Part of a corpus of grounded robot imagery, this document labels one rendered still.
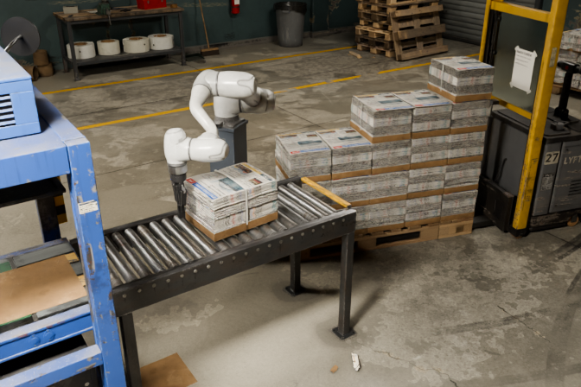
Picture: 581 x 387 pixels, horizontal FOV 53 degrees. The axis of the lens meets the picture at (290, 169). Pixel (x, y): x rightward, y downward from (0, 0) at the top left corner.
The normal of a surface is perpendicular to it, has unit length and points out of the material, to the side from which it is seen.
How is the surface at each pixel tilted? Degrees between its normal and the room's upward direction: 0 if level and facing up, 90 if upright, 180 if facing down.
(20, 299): 0
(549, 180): 90
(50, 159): 90
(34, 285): 0
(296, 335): 0
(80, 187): 90
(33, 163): 90
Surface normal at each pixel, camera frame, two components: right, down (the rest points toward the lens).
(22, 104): 0.56, 0.33
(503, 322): 0.00, -0.91
